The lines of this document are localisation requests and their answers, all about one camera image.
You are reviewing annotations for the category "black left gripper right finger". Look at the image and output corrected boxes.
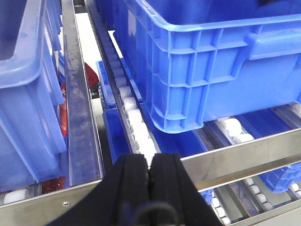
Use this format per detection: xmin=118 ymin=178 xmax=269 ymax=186
xmin=149 ymin=153 xmax=222 ymax=226

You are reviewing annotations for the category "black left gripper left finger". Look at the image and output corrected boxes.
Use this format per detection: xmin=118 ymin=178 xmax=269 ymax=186
xmin=49 ymin=154 xmax=149 ymax=226

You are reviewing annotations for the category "blue bin centre lower shelf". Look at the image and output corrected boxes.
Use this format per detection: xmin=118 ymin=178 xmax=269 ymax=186
xmin=103 ymin=103 xmax=208 ymax=164

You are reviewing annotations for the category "lower shelf roller track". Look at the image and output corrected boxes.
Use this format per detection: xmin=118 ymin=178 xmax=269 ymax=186
xmin=211 ymin=177 xmax=301 ymax=226

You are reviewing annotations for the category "large blue crate upper shelf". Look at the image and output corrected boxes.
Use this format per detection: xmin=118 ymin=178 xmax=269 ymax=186
xmin=95 ymin=0 xmax=301 ymax=134

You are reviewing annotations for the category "white roller track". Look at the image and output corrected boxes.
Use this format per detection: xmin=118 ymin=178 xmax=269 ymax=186
xmin=197 ymin=117 xmax=254 ymax=151
xmin=85 ymin=0 xmax=160 ymax=167

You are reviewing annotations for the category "blue crate left side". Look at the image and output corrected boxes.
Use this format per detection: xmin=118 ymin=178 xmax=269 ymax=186
xmin=0 ymin=0 xmax=66 ymax=192

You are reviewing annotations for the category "red plastic bag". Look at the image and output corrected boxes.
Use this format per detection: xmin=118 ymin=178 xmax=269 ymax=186
xmin=42 ymin=63 xmax=99 ymax=194

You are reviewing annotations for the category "steel divider rail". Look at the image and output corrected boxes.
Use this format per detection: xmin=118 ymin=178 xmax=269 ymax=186
xmin=61 ymin=0 xmax=104 ymax=186

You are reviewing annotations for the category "stainless steel shelf front rail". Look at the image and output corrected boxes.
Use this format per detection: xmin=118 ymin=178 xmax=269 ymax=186
xmin=0 ymin=129 xmax=301 ymax=226

